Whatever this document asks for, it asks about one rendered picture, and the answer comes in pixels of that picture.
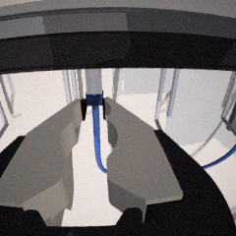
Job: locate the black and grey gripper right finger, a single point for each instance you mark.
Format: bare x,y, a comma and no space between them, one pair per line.
148,170

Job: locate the blue cable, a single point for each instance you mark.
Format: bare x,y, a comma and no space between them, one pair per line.
96,136

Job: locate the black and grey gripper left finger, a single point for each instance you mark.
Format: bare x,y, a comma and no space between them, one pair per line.
34,172

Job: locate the black network patch panel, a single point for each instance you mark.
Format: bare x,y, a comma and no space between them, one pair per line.
116,37

